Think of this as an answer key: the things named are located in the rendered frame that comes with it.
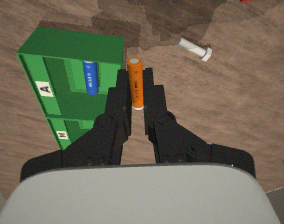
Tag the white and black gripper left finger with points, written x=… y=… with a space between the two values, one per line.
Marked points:
x=101 y=145

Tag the orange battery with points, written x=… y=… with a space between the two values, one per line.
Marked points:
x=135 y=68

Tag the green bin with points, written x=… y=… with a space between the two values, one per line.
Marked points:
x=52 y=61

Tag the blue battery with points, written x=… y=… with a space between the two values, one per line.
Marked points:
x=91 y=77

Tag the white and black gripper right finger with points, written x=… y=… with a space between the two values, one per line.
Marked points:
x=175 y=143

